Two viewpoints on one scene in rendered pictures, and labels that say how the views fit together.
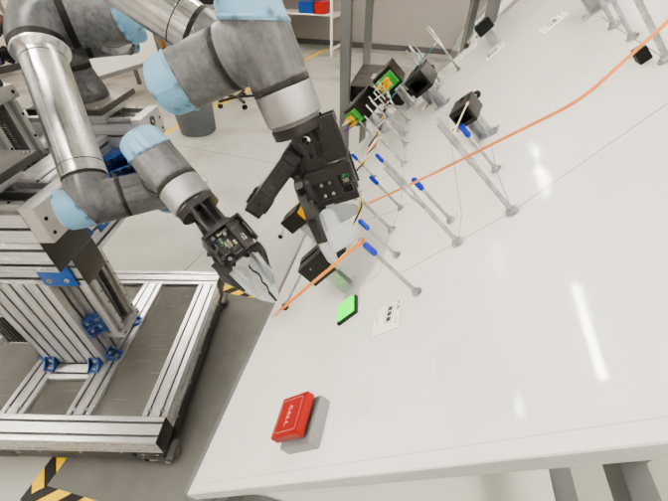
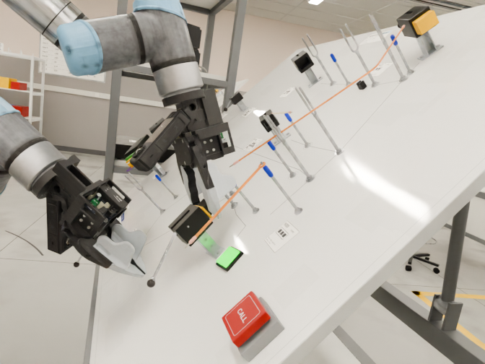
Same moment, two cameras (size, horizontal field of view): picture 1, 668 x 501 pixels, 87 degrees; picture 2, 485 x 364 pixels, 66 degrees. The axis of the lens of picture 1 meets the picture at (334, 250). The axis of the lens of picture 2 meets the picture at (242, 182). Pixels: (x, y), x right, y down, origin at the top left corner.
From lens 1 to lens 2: 0.37 m
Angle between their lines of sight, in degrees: 41
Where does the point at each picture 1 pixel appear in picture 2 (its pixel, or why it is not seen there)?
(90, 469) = not seen: outside the picture
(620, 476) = (450, 340)
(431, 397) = (364, 233)
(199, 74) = (120, 40)
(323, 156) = (204, 120)
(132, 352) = not seen: outside the picture
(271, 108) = (176, 74)
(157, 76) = (80, 34)
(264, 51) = (177, 34)
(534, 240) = (366, 153)
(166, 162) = (27, 128)
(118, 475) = not seen: outside the picture
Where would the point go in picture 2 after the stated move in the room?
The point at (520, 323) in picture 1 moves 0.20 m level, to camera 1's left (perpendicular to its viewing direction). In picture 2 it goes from (391, 178) to (275, 171)
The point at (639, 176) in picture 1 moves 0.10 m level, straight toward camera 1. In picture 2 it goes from (400, 115) to (413, 113)
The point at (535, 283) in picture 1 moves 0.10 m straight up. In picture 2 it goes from (384, 163) to (399, 94)
